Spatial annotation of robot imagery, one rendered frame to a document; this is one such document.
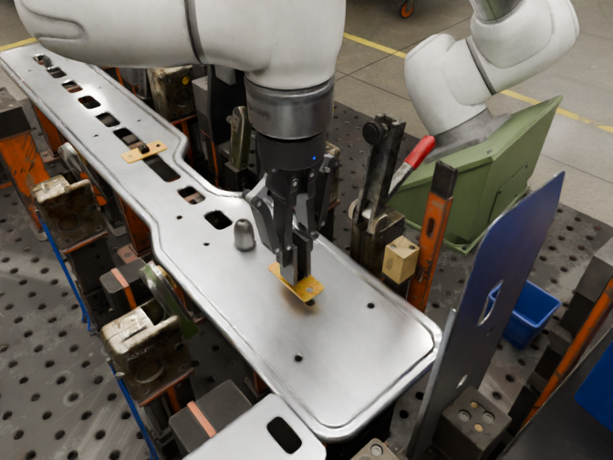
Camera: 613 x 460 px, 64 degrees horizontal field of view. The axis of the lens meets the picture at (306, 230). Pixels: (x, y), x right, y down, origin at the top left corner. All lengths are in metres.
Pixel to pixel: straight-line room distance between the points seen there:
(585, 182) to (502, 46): 1.81
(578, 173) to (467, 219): 1.87
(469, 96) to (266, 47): 0.88
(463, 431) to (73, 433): 0.69
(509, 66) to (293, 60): 0.86
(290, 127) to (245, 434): 0.34
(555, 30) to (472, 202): 0.41
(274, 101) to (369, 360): 0.34
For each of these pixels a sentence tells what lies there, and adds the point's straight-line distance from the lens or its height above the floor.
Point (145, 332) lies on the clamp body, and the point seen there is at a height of 1.04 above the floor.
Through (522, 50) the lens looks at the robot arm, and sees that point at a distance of 1.25.
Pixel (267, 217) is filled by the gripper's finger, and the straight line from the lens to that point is 0.56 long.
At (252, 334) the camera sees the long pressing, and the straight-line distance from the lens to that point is 0.67.
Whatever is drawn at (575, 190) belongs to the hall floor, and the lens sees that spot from 2.87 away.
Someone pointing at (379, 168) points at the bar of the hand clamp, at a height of 1.14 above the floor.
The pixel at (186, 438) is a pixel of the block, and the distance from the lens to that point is 0.63.
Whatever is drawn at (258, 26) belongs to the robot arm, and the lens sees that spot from 0.44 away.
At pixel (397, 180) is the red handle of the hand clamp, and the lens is 0.74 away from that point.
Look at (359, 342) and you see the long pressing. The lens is 0.66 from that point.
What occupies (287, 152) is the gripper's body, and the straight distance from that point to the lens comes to 0.51.
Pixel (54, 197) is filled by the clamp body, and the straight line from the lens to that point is 0.90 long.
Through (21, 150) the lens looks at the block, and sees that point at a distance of 1.28.
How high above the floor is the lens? 1.54
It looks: 42 degrees down
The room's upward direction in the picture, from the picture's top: straight up
